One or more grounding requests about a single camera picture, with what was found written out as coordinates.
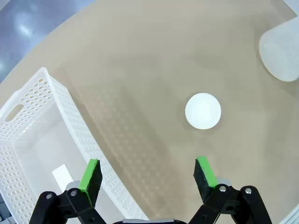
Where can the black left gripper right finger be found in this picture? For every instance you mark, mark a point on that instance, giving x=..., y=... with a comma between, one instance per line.
x=206, y=177

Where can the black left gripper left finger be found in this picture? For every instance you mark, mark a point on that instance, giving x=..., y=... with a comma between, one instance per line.
x=86, y=180

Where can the white round flask cap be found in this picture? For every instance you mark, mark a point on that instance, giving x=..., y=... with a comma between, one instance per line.
x=202, y=111

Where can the translucent conical flask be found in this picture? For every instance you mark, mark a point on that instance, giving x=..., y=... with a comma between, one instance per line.
x=280, y=53

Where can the white rectangular basket label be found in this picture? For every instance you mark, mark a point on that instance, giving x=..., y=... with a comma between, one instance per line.
x=61, y=175

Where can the white perforated plastic basket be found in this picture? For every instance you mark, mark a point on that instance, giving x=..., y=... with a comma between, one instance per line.
x=35, y=98

